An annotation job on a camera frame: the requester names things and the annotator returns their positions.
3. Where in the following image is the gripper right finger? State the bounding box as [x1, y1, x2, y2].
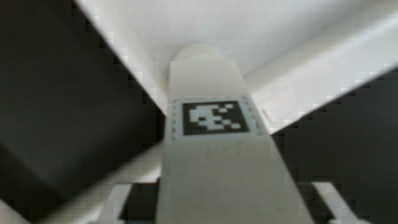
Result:
[298, 182, 373, 224]

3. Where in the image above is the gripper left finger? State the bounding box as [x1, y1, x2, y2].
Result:
[87, 182, 158, 224]

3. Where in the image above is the white desk tabletop tray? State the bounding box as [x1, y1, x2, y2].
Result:
[72, 0, 398, 131]

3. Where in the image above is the white front fence wall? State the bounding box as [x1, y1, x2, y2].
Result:
[0, 144, 161, 224]

